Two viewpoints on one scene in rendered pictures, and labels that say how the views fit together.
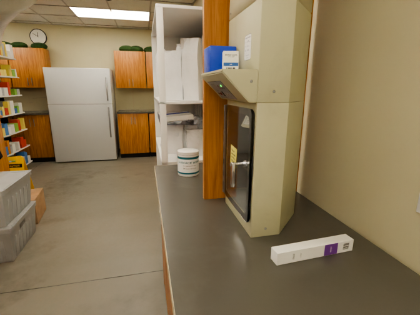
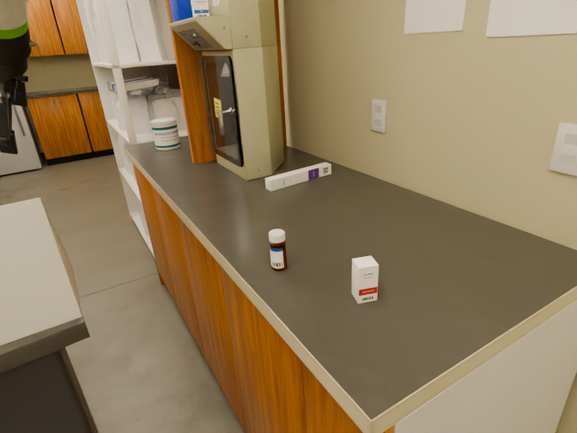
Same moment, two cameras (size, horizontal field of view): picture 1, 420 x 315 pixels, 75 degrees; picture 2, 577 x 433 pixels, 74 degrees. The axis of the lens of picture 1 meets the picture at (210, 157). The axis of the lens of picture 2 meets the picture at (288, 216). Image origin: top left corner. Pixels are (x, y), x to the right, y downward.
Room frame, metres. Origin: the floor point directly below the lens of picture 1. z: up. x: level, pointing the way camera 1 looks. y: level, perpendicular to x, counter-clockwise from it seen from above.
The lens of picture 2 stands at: (-0.53, 0.10, 1.42)
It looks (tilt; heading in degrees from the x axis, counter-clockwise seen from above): 25 degrees down; 344
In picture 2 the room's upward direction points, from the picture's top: 4 degrees counter-clockwise
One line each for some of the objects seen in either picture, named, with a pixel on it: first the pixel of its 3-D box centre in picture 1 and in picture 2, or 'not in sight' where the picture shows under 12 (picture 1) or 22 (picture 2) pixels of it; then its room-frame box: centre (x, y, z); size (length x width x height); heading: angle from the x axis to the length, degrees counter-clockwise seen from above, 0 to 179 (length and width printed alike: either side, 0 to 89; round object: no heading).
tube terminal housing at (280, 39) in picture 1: (270, 122); (248, 70); (1.05, -0.23, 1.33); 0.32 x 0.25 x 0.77; 13
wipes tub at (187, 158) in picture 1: (188, 162); (166, 133); (1.60, 0.13, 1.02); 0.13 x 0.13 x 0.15
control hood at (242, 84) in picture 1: (225, 86); (198, 35); (1.00, -0.05, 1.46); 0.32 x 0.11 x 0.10; 13
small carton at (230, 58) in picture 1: (230, 61); (200, 8); (0.95, -0.07, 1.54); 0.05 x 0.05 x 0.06; 1
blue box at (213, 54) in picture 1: (219, 60); (187, 7); (1.08, -0.03, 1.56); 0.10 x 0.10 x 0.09; 13
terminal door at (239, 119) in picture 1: (235, 159); (221, 110); (1.02, -0.10, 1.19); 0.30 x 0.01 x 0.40; 13
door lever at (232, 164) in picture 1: (237, 173); (225, 121); (0.90, -0.10, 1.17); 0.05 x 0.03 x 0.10; 103
